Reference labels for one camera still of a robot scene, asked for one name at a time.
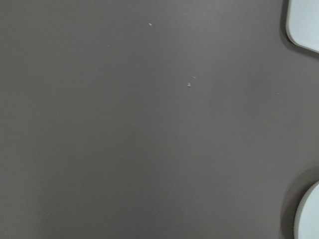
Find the cream rabbit tray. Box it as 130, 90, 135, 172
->
286, 0, 319, 53

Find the cream round plate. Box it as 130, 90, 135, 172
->
294, 182, 319, 239

